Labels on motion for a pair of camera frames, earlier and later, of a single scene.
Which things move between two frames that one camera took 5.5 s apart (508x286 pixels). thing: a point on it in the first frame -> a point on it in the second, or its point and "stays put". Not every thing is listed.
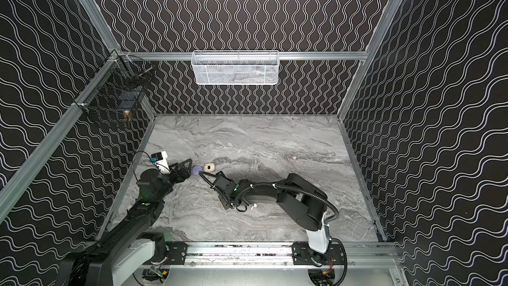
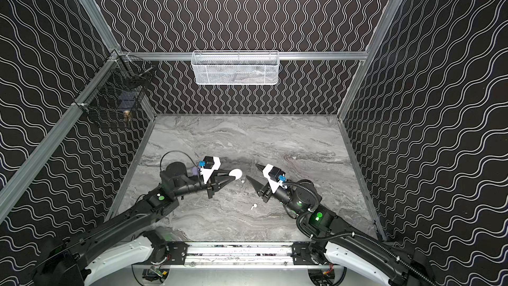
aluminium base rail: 278,256 stays put
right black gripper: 220,185 -> 266,190
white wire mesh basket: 235,67 stays put
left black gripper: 174,171 -> 211,183
